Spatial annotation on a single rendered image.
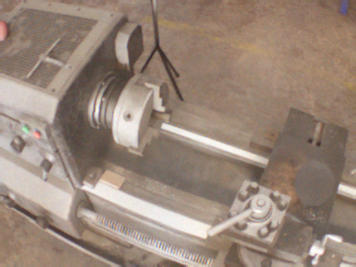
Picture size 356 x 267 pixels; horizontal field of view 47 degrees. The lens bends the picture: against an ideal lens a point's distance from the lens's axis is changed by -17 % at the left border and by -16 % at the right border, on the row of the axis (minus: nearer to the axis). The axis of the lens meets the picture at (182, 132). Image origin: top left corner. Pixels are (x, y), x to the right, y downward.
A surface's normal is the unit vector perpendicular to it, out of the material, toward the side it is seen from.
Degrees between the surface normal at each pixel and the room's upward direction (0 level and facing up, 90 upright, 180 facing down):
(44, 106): 45
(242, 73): 0
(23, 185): 32
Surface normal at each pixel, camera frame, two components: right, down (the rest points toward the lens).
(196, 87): -0.03, -0.57
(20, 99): -0.31, 0.14
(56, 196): -0.24, -0.07
